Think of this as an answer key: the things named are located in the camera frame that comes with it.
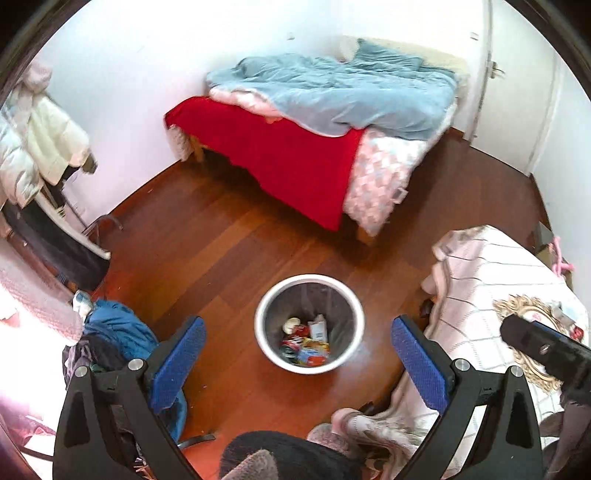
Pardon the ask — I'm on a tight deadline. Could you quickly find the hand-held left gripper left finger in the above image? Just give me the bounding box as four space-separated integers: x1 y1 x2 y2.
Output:
53 315 208 480

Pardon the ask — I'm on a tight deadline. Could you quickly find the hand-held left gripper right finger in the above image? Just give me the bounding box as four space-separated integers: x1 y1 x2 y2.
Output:
392 315 544 480

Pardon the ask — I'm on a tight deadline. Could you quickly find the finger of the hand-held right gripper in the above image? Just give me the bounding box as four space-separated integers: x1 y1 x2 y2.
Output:
530 320 591 355
501 314 591 385

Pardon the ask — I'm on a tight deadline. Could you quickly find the white trash bin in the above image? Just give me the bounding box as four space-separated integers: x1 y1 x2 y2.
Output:
254 274 363 370

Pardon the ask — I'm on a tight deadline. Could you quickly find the white box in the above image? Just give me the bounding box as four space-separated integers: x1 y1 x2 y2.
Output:
308 314 329 343

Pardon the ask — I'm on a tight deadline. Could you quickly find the grey box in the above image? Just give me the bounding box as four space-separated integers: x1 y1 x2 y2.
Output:
549 302 579 326

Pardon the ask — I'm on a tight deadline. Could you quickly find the blue cloth pile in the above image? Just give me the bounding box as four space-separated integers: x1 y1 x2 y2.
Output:
62 291 191 445

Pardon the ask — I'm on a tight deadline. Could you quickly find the pink toy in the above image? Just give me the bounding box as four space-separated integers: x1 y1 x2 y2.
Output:
551 235 576 274

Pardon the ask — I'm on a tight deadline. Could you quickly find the cardboard box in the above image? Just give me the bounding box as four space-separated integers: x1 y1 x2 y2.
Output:
536 222 576 278

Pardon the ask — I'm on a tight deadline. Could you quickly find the pink slipper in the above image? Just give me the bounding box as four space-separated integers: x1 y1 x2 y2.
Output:
307 422 352 456

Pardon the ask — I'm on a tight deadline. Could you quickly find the wooden bed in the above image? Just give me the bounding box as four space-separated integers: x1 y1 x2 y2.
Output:
164 34 470 244

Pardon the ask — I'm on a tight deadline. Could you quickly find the pink quilted cloth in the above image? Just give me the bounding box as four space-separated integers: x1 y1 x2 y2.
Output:
0 239 85 348

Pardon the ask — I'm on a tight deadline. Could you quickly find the dark hanging cloth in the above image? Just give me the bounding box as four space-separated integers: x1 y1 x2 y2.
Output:
0 202 112 292

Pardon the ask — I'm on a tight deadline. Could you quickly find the pink patterned bed sheet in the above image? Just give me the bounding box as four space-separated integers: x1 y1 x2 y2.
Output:
344 104 459 237

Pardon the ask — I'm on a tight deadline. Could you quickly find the red blanket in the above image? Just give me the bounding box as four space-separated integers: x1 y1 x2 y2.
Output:
164 95 366 233

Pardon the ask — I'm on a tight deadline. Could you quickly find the white door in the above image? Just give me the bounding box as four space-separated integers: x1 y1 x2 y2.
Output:
462 0 562 177

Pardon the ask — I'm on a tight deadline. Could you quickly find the white puffer jacket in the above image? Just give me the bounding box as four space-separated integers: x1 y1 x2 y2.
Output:
0 61 91 209

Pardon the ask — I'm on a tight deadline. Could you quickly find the pink blanket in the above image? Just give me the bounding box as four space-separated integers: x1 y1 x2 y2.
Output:
208 87 283 123

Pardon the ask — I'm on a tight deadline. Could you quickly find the blue duvet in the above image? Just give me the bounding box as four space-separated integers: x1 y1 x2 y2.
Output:
204 39 459 140

